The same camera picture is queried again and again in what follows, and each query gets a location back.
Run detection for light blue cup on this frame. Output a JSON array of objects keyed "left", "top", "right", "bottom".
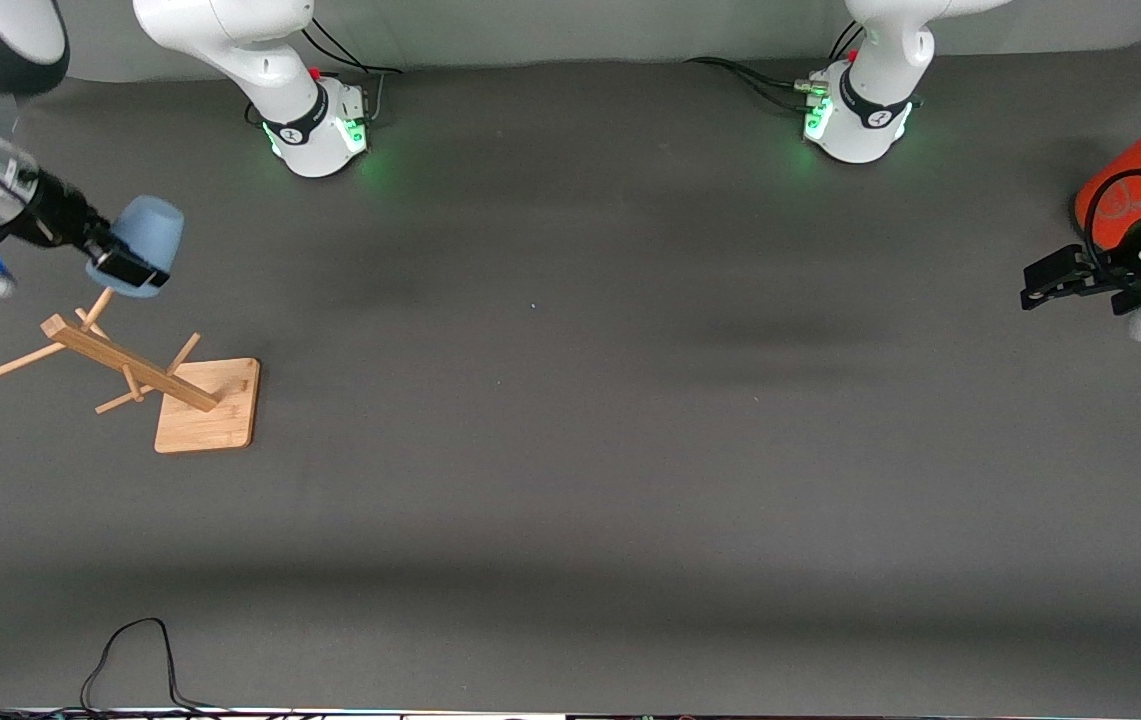
[{"left": 85, "top": 195, "right": 185, "bottom": 300}]

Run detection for wooden cup rack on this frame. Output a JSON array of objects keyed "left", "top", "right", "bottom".
[{"left": 0, "top": 286, "right": 262, "bottom": 456}]

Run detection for dark grey table cloth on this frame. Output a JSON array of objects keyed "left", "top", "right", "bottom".
[{"left": 0, "top": 40, "right": 1141, "bottom": 717}]

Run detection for black right arm base cables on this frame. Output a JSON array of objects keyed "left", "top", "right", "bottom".
[{"left": 306, "top": 15, "right": 403, "bottom": 127}]

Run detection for black arm base cables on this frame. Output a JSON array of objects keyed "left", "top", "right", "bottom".
[
  {"left": 684, "top": 20, "right": 863, "bottom": 117},
  {"left": 306, "top": 15, "right": 403, "bottom": 127}
]

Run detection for black left arm base cables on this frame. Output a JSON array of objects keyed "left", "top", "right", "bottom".
[{"left": 684, "top": 20, "right": 863, "bottom": 117}]

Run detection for black looped cable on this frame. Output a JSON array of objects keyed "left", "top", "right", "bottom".
[{"left": 80, "top": 617, "right": 231, "bottom": 717}]

